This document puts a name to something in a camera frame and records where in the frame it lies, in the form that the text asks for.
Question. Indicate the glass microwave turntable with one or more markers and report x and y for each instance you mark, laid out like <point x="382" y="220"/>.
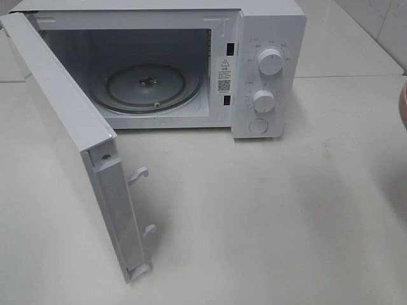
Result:
<point x="147" y="88"/>

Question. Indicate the white microwave oven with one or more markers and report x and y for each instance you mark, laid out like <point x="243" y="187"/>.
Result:
<point x="246" y="52"/>

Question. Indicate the white microwave door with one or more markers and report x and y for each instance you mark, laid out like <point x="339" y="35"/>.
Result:
<point x="82" y="140"/>

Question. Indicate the pink round plate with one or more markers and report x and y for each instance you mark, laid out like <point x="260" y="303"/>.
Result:
<point x="403" y="105"/>

